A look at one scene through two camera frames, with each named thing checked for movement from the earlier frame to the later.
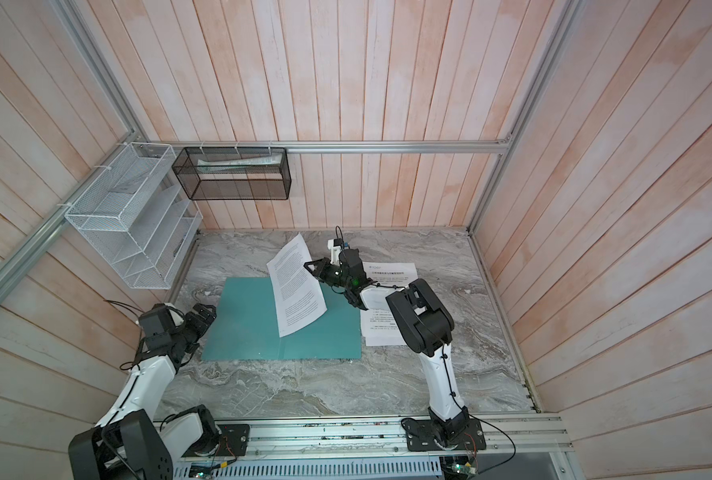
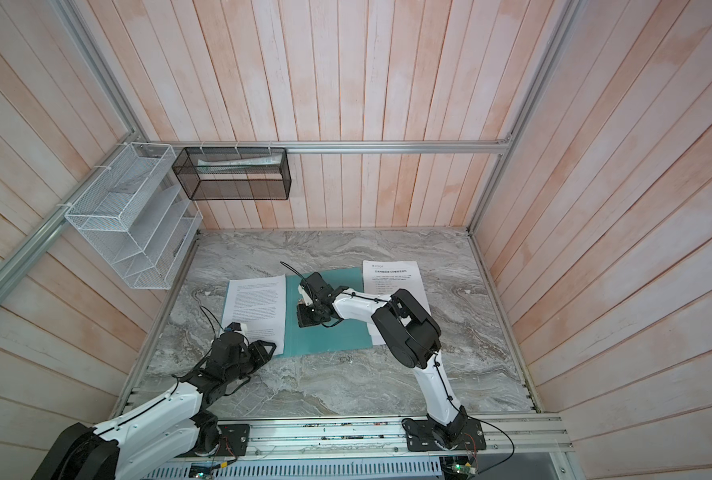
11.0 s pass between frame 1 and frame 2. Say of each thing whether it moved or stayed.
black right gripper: moved
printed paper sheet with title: stayed
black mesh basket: stayed
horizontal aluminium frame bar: stayed
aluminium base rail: stayed
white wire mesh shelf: stayed
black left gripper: moved
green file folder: moved
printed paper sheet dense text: moved
